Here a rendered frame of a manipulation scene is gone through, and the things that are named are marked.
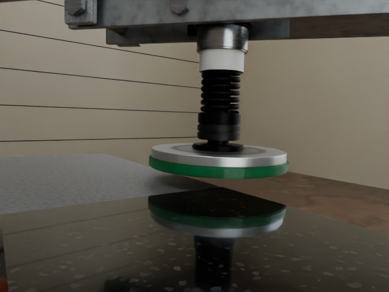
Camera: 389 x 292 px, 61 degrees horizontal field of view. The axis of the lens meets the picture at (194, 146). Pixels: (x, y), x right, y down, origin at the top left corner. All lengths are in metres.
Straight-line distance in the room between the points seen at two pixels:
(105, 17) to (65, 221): 0.32
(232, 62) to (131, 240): 0.31
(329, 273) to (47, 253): 0.20
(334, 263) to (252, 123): 6.27
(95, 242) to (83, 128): 5.26
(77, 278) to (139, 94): 5.77
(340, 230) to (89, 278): 0.23
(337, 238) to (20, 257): 0.26
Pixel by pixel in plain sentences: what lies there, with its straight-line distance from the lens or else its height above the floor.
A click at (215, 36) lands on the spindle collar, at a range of 0.50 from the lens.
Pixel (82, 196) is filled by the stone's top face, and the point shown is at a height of 0.83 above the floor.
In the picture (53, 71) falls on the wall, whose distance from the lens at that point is 5.42.
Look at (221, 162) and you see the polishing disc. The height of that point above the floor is 0.87.
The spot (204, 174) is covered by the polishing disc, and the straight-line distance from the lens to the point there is 0.42.
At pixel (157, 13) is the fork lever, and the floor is 1.08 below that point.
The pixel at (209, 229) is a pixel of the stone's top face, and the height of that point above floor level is 0.83.
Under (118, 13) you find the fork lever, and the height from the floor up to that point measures 1.08.
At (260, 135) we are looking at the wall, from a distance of 6.38.
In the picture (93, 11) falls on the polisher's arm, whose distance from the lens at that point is 0.53.
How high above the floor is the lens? 0.93
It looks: 5 degrees down
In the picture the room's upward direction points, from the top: 2 degrees clockwise
